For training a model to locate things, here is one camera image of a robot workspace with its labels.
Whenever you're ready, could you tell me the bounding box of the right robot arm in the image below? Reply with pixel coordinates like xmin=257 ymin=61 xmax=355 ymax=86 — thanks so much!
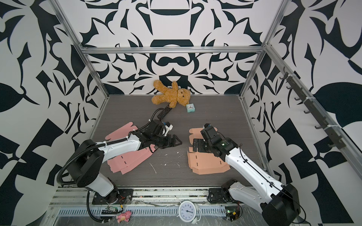
xmin=194 ymin=123 xmax=301 ymax=226

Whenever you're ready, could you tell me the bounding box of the right circuit board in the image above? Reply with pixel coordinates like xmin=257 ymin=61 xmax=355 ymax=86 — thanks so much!
xmin=225 ymin=205 xmax=243 ymax=222

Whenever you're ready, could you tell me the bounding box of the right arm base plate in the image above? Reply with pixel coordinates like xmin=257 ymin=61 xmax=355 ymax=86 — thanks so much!
xmin=207 ymin=188 xmax=240 ymax=204

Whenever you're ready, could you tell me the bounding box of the black corrugated cable hose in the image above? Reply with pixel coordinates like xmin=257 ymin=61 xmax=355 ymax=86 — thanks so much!
xmin=56 ymin=107 xmax=166 ymax=223

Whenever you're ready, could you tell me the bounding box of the wall hook rack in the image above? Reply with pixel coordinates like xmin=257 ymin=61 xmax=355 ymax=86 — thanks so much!
xmin=282 ymin=72 xmax=347 ymax=150

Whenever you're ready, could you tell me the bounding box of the small teal alarm clock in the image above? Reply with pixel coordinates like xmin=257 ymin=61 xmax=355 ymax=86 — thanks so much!
xmin=186 ymin=104 xmax=196 ymax=113

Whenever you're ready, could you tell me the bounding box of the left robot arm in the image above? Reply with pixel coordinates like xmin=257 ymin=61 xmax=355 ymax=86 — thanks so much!
xmin=57 ymin=120 xmax=182 ymax=203

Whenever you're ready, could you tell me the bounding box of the small pink toy figure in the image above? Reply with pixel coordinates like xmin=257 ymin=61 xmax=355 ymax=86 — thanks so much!
xmin=117 ymin=211 xmax=132 ymax=223

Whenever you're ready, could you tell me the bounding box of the left circuit board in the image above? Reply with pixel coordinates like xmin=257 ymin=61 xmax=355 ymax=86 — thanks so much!
xmin=101 ymin=205 xmax=123 ymax=215

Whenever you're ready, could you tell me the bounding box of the salmon cardboard box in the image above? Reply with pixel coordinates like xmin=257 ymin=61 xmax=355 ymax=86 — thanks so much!
xmin=187 ymin=128 xmax=230 ymax=175

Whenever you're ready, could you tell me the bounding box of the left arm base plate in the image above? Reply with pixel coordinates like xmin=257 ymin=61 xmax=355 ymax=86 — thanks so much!
xmin=92 ymin=189 xmax=133 ymax=205

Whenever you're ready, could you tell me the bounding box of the circuit board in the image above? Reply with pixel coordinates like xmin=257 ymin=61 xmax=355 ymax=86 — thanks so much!
xmin=101 ymin=205 xmax=123 ymax=215
xmin=225 ymin=205 xmax=243 ymax=222

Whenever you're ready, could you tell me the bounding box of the black remote control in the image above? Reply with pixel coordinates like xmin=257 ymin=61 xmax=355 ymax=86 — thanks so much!
xmin=157 ymin=105 xmax=172 ymax=121

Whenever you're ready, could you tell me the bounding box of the brown teddy bear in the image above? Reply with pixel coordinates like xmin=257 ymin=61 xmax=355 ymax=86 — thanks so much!
xmin=151 ymin=80 xmax=191 ymax=108

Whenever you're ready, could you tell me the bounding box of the white round analog clock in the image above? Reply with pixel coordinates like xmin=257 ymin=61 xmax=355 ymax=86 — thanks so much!
xmin=177 ymin=201 xmax=202 ymax=225

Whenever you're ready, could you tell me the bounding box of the pink flat cardboard box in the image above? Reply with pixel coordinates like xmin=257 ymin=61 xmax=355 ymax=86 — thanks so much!
xmin=105 ymin=122 xmax=156 ymax=175

